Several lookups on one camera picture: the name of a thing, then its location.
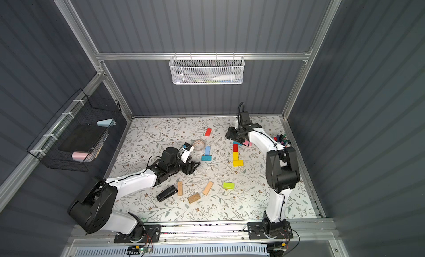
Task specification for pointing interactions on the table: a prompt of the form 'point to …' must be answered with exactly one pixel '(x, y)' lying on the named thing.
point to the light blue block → (207, 150)
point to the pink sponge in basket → (79, 157)
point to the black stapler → (169, 192)
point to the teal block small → (236, 143)
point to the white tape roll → (198, 144)
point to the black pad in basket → (83, 138)
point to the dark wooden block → (193, 198)
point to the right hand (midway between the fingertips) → (228, 136)
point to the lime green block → (228, 185)
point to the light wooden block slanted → (208, 187)
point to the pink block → (246, 143)
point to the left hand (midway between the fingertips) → (197, 162)
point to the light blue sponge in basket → (106, 122)
